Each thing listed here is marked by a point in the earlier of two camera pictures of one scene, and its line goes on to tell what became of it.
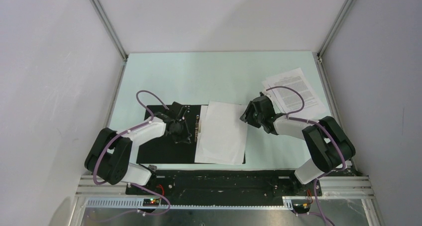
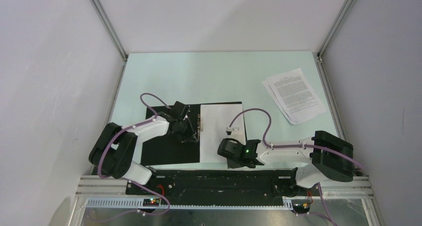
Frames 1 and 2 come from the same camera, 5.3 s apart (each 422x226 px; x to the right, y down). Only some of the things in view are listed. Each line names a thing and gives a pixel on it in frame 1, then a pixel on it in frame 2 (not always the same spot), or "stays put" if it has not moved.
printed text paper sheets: x=292 y=92 stays put
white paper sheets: x=222 y=135 stays put
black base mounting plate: x=193 y=186 stays put
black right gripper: x=247 y=116 to x=233 y=165
